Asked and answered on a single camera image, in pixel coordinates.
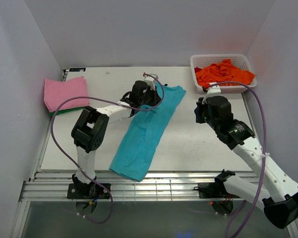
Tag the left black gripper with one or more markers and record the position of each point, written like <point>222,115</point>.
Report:
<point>156,98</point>

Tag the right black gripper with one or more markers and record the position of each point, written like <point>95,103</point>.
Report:
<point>197,110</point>

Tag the teal t shirt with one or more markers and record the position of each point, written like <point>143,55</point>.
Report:
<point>135,153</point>

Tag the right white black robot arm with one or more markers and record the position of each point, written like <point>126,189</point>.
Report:
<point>278,195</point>

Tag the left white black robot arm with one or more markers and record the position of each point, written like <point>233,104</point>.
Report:
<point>89,131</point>

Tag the orange t shirt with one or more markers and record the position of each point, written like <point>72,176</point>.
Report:
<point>223,72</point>

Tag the white plastic basket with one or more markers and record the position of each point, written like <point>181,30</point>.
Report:
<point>237,60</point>

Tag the blue label sticker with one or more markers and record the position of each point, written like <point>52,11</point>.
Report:
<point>77,69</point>

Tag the folded green t shirt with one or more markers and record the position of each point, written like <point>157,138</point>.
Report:
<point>59,112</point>

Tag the folded pink t shirt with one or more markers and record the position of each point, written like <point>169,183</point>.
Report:
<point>56,92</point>

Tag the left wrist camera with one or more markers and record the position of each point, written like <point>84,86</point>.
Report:
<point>150,80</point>

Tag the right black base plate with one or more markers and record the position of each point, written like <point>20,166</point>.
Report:
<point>212,190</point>

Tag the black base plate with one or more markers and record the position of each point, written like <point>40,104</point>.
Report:
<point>212,190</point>
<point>96,191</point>

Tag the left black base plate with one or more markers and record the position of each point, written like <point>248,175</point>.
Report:
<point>96,191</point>

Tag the aluminium rail frame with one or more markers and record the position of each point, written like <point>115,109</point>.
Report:
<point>188,153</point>

